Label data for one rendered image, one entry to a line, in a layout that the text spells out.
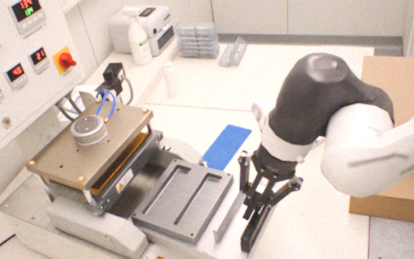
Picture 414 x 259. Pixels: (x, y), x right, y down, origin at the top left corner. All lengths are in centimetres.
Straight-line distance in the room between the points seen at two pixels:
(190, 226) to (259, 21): 271
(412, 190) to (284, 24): 245
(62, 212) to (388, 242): 81
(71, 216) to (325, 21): 275
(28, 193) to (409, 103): 104
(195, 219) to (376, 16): 268
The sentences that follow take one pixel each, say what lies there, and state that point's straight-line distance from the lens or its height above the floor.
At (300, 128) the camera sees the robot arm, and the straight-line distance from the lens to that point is 66.
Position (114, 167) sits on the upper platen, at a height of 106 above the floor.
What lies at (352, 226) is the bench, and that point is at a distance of 124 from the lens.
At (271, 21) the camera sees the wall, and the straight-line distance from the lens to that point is 350.
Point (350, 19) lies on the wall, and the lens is 343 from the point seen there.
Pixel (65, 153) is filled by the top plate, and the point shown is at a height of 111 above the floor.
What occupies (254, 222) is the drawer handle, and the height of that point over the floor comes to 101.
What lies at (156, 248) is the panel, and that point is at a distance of 102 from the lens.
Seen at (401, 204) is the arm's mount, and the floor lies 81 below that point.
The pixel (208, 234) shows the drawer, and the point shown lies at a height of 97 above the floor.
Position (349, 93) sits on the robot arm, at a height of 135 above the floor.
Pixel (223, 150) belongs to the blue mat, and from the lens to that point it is 145.
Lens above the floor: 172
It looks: 39 degrees down
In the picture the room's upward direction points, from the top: 11 degrees counter-clockwise
